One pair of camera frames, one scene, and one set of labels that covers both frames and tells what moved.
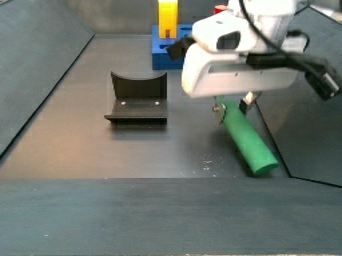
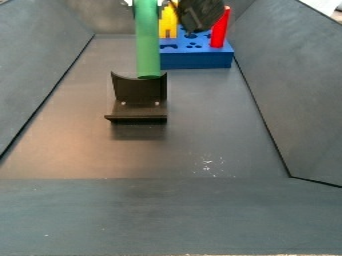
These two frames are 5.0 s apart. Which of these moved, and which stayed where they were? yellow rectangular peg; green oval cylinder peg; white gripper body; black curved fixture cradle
Moved: white gripper body; green oval cylinder peg
Stayed: black curved fixture cradle; yellow rectangular peg
